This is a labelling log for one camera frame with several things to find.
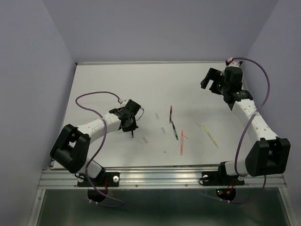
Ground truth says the red pink pen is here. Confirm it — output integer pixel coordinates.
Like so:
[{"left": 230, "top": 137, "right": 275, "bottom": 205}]
[{"left": 169, "top": 105, "right": 173, "bottom": 123}]

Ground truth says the green pen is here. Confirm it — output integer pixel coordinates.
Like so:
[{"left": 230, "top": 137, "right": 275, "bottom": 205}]
[{"left": 171, "top": 120, "right": 179, "bottom": 140}]

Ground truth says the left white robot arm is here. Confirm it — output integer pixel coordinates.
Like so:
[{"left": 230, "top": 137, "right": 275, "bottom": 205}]
[{"left": 50, "top": 99, "right": 141, "bottom": 186}]

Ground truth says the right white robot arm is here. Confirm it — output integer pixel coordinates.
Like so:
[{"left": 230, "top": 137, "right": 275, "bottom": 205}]
[{"left": 200, "top": 66, "right": 291, "bottom": 184}]

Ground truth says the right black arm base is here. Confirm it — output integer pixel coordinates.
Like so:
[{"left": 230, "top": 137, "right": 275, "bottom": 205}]
[{"left": 198, "top": 171, "right": 245, "bottom": 201}]

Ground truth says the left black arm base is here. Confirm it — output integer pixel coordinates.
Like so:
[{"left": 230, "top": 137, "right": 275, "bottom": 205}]
[{"left": 74, "top": 170, "right": 120, "bottom": 203}]

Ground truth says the yellow pen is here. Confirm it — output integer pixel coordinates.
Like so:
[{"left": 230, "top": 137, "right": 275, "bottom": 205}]
[{"left": 203, "top": 125, "right": 219, "bottom": 148}]

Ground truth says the orange pen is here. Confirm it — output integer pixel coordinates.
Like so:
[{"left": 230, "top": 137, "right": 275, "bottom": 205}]
[{"left": 180, "top": 130, "right": 184, "bottom": 156}]

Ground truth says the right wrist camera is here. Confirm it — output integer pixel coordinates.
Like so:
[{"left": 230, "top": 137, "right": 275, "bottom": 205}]
[{"left": 225, "top": 57, "right": 243, "bottom": 68}]

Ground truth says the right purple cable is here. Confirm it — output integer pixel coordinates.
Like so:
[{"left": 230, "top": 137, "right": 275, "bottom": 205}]
[{"left": 199, "top": 57, "right": 270, "bottom": 204}]

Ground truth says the purple cable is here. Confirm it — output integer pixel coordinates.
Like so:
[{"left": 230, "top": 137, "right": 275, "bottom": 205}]
[
  {"left": 199, "top": 57, "right": 270, "bottom": 204},
  {"left": 75, "top": 91, "right": 125, "bottom": 208}
]

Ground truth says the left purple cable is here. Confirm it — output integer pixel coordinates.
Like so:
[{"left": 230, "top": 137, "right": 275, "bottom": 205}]
[{"left": 75, "top": 91, "right": 125, "bottom": 208}]

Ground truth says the aluminium mounting rail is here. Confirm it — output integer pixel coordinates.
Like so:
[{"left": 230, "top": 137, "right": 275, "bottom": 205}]
[{"left": 37, "top": 166, "right": 287, "bottom": 189}]

